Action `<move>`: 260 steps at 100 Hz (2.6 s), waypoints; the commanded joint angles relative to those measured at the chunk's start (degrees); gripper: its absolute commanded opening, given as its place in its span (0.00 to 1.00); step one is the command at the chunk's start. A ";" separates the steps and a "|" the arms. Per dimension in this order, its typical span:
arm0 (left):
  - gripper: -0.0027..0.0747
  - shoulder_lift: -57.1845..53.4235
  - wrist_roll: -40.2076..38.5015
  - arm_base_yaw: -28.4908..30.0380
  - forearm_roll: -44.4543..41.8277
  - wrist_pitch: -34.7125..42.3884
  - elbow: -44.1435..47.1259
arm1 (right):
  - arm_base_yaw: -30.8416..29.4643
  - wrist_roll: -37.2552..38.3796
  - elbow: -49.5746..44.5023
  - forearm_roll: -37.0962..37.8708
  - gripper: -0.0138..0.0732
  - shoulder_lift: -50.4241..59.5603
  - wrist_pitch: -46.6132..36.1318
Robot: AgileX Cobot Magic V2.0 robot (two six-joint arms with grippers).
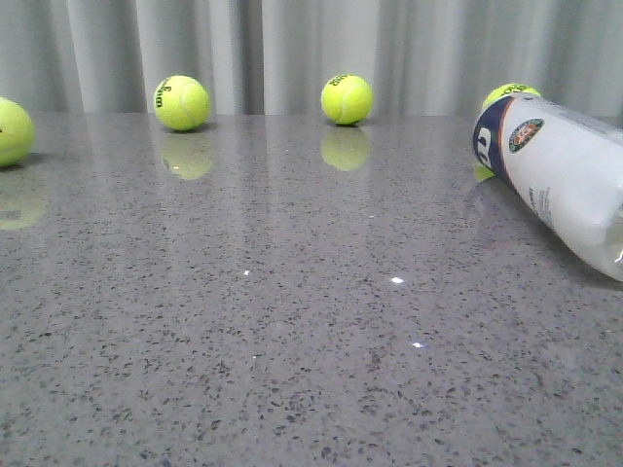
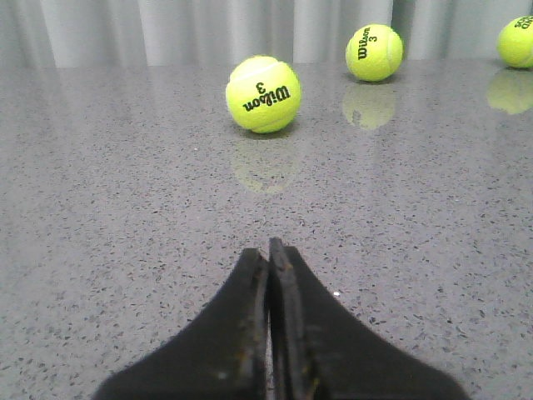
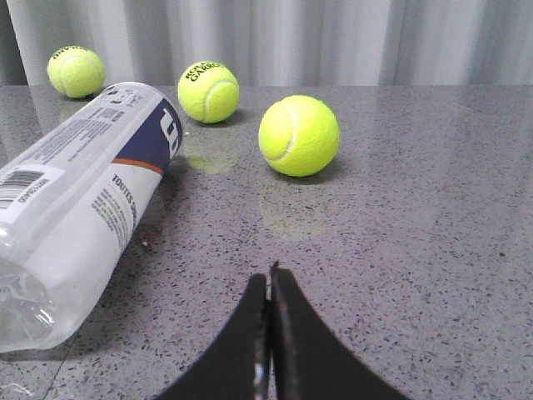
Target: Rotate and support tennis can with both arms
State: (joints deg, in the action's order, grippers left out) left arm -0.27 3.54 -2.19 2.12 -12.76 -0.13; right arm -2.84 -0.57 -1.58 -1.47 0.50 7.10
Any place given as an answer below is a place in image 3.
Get tennis ball with Wilson print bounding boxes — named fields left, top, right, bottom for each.
left=47, top=45, right=106, bottom=98

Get tennis ball roland garros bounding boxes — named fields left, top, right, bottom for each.
left=258, top=95, right=341, bottom=178
left=177, top=60, right=240, bottom=124

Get middle tennis ball Roland Garros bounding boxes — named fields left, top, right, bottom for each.
left=177, top=60, right=240, bottom=124

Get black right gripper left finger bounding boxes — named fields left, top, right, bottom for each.
left=158, top=274, right=267, bottom=399

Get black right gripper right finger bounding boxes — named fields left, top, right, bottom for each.
left=271, top=262, right=406, bottom=399

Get grey pleated curtain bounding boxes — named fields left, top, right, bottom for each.
left=1, top=1, right=532, bottom=86

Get white blue tennis ball can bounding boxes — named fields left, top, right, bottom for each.
left=1, top=82, right=182, bottom=353

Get right tennis ball Roland Garros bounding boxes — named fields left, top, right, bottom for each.
left=258, top=95, right=341, bottom=178

